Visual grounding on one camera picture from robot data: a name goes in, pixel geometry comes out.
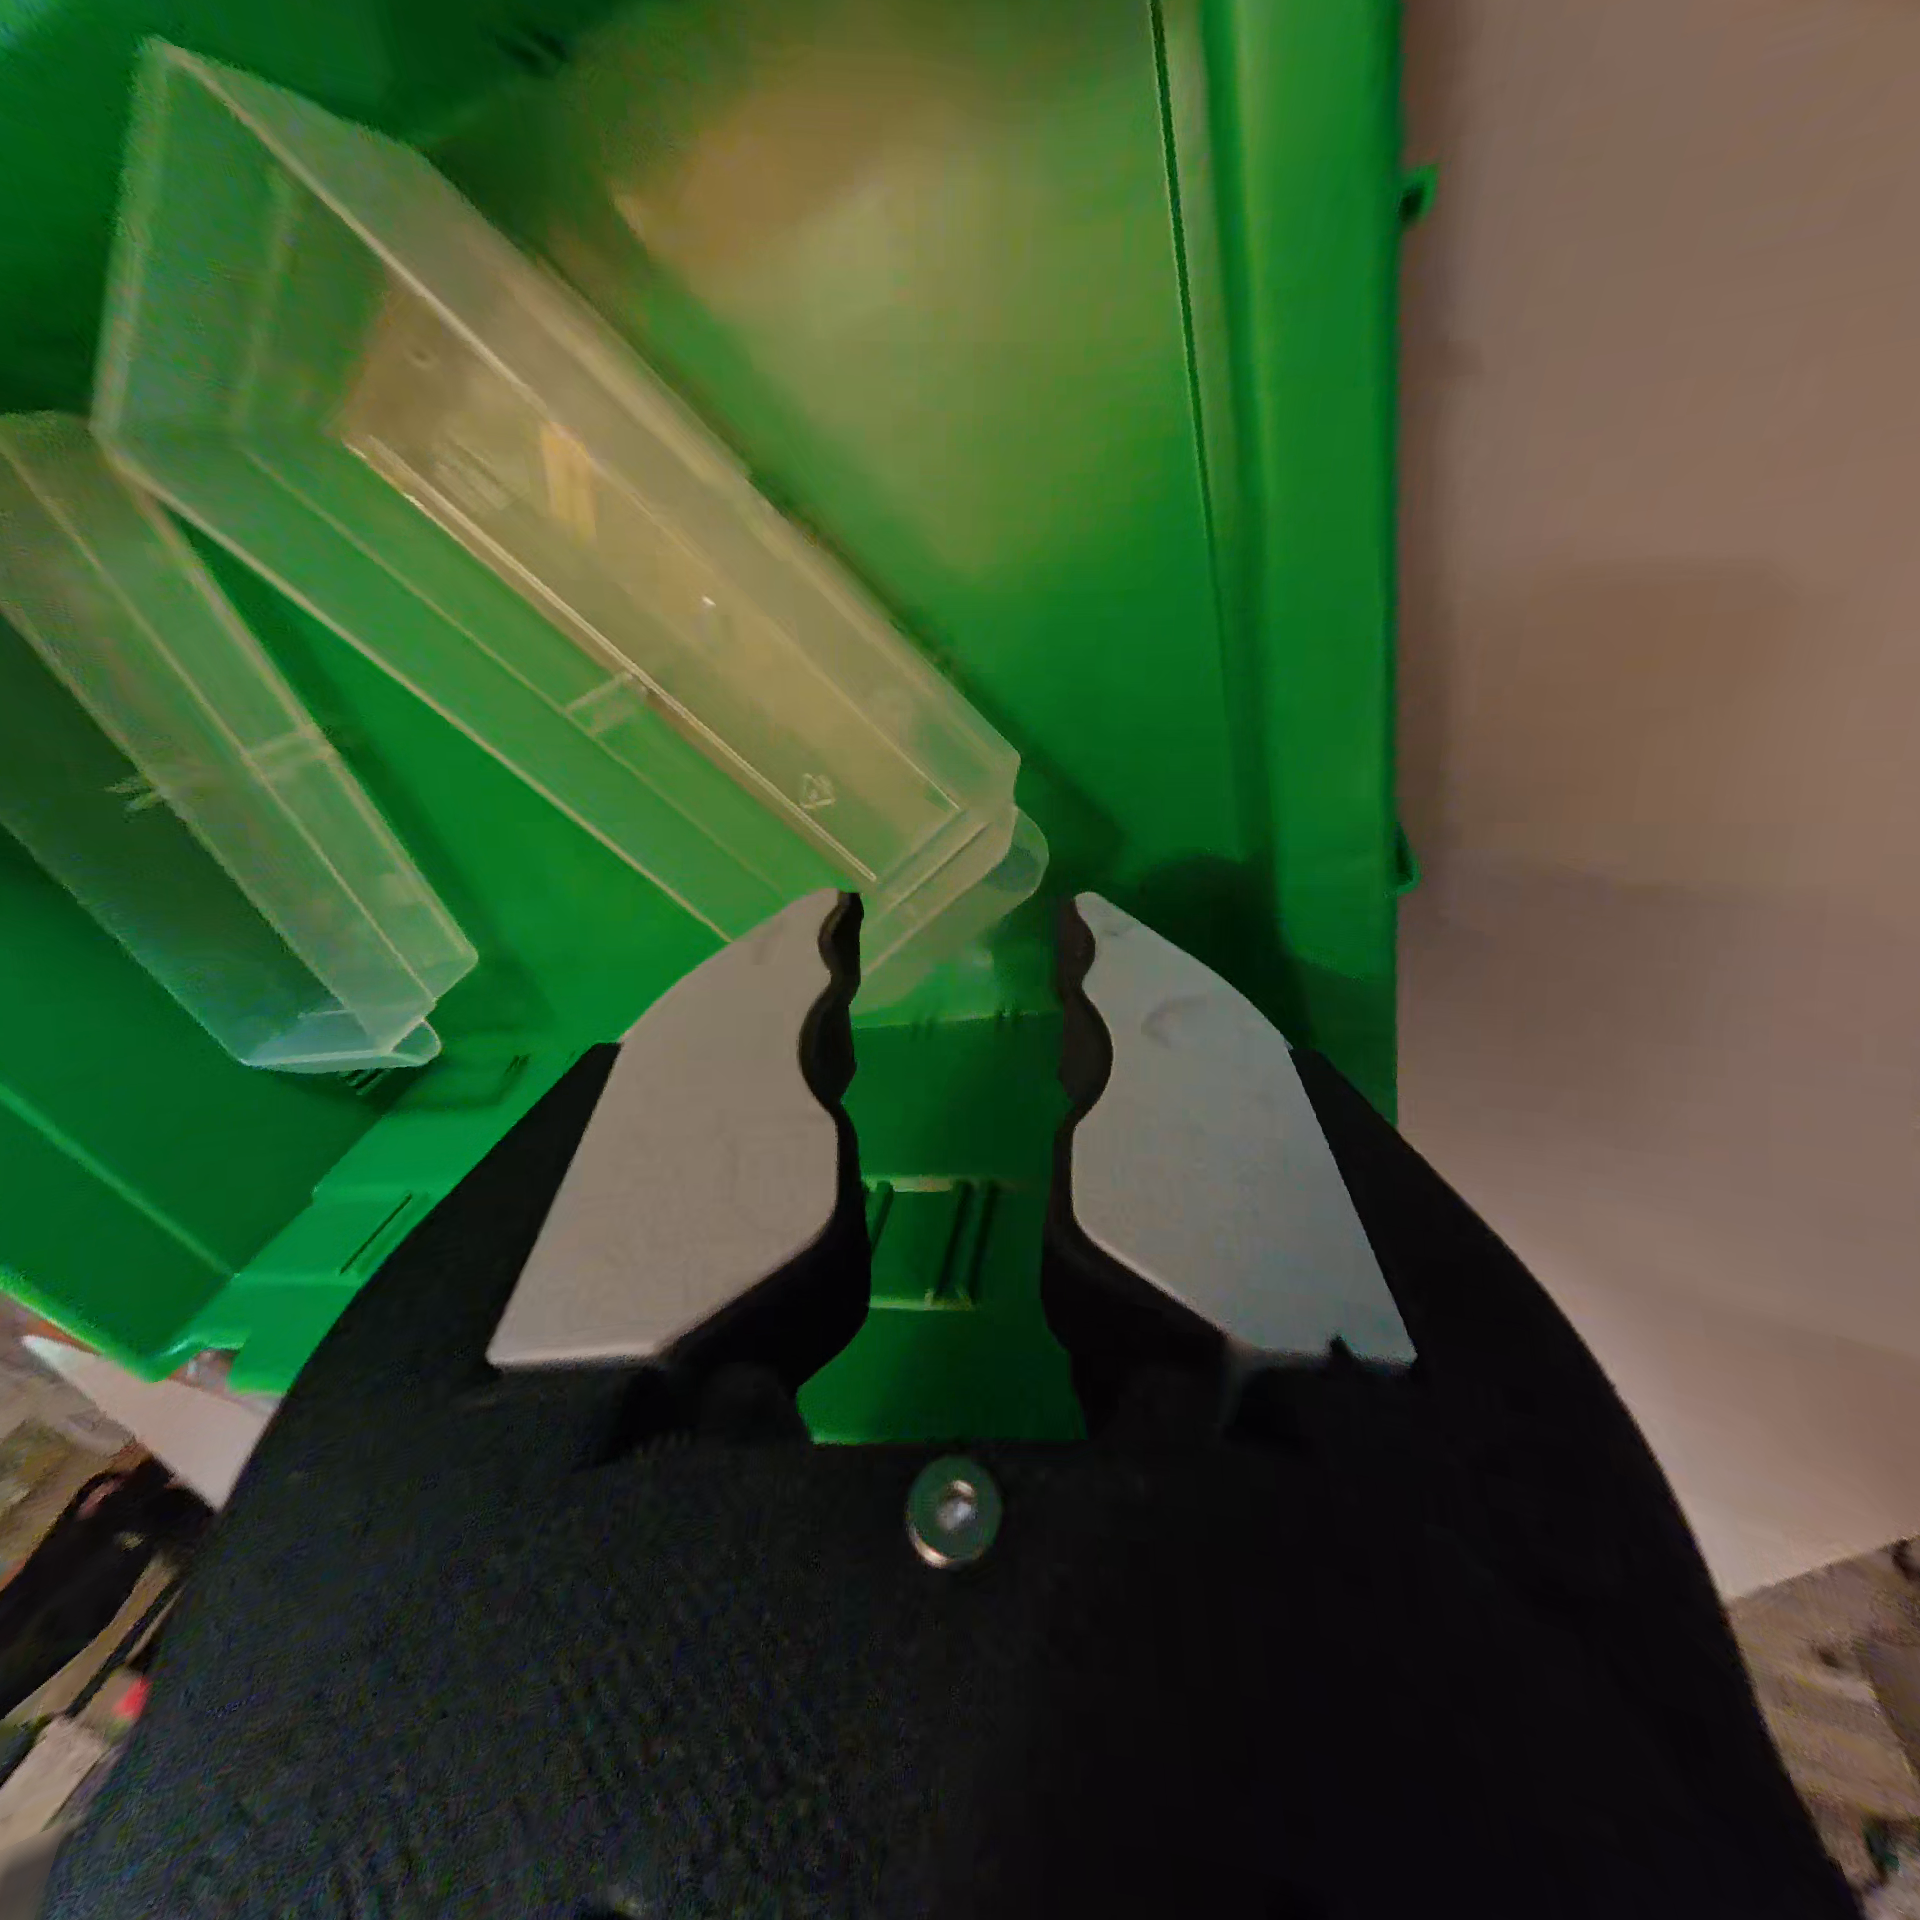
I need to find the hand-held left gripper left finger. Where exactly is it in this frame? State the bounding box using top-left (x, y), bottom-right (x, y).
top-left (484, 885), bottom-right (876, 1379)

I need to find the green bin holding drawers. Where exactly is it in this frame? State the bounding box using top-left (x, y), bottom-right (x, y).
top-left (0, 0), bottom-right (1440, 1449)

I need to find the clear plastic drawer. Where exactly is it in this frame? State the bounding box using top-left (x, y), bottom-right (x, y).
top-left (0, 411), bottom-right (482, 1077)
top-left (88, 38), bottom-right (1050, 1015)

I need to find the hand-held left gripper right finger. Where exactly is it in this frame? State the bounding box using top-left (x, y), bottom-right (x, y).
top-left (1046, 890), bottom-right (1422, 1370)

